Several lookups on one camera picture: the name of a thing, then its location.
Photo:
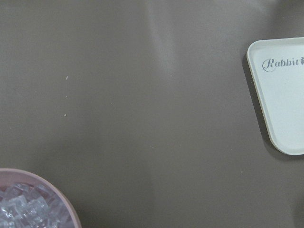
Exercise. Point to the pile of clear ice cubes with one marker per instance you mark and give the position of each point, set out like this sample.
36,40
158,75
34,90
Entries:
26,206

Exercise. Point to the cream rabbit tray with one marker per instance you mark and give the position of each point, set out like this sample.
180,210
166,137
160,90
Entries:
277,69

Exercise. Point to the pink bowl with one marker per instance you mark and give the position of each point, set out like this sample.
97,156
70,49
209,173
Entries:
9,176

